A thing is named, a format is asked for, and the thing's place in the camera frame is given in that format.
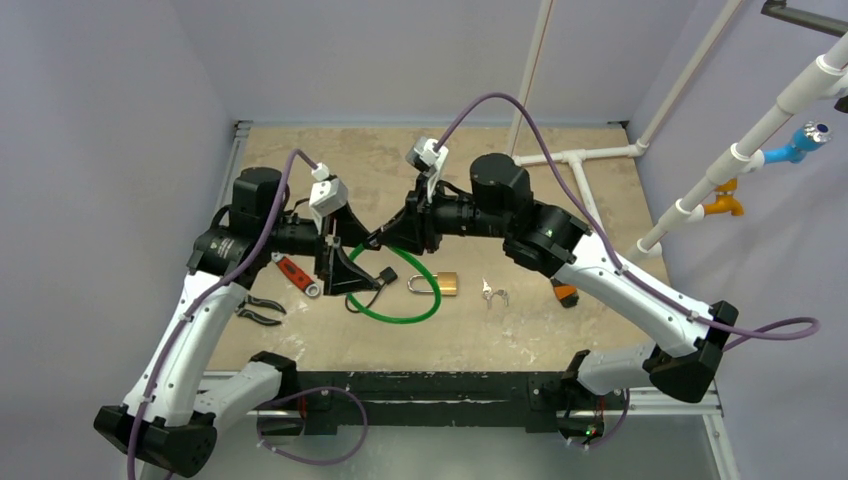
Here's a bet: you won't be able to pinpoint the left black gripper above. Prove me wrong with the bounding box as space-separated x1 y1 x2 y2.
263 200 380 293

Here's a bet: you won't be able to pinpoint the green cable lock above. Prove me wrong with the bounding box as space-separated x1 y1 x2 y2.
345 247 443 325

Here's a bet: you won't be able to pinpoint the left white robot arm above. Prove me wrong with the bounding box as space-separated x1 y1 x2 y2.
94 164 376 479

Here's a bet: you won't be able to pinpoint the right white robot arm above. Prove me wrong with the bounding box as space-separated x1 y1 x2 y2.
369 153 738 407

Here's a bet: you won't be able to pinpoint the brass padlock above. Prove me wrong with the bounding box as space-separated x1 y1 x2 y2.
407 271 459 297

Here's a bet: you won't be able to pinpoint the orange black brush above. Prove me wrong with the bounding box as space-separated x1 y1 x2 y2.
551 279 580 309

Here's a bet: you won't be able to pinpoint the orange tap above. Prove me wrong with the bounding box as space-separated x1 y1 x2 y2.
703 178 745 216

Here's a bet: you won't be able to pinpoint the blue tap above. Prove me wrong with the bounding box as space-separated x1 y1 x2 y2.
764 121 832 165

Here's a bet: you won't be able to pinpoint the black loop cord with tag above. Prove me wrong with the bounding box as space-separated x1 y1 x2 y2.
343 266 399 315

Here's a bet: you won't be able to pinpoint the red handled adjustable wrench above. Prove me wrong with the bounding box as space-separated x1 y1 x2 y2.
271 252 321 298

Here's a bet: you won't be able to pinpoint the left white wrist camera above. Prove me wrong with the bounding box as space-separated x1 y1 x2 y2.
308 163 349 233

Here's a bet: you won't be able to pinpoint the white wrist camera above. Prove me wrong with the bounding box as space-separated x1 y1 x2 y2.
406 137 449 203
308 163 349 233

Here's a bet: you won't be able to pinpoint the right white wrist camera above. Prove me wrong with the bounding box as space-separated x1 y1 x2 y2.
406 137 449 203

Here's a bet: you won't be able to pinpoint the black handled pliers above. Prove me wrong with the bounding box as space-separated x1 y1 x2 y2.
235 294 287 327

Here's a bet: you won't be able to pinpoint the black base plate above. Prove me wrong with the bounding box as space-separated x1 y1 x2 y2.
268 371 627 438

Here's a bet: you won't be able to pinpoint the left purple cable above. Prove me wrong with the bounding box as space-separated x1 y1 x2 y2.
125 149 369 480

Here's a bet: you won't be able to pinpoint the purple cable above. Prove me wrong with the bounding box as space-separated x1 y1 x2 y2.
125 149 369 480
433 92 821 352

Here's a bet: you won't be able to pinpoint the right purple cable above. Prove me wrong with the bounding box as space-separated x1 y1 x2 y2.
433 92 821 352

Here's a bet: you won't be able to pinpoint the white pvc pipe frame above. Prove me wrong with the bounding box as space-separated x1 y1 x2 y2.
551 1 847 261

